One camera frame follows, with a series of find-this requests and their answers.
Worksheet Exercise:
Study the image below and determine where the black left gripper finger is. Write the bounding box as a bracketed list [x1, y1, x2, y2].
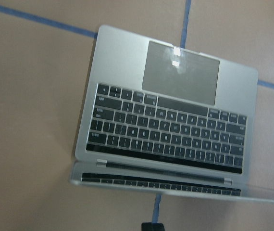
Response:
[141, 222, 164, 231]

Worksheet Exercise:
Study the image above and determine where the grey laptop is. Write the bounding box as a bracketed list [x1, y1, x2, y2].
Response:
[70, 25, 274, 203]

